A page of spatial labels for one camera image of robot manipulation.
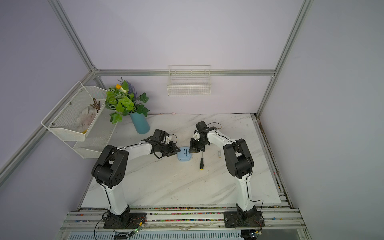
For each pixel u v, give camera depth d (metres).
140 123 1.04
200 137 0.86
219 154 0.98
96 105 0.82
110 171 0.51
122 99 0.79
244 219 0.64
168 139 0.91
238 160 0.55
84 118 0.78
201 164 0.93
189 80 0.98
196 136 0.93
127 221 0.68
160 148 0.79
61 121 0.68
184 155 0.95
